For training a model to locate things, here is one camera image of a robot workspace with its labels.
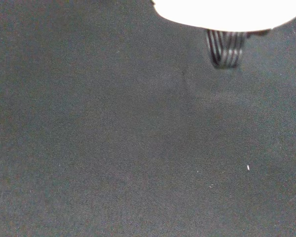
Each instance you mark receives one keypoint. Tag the black cloth bench cover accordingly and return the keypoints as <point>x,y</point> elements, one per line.
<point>113,148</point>

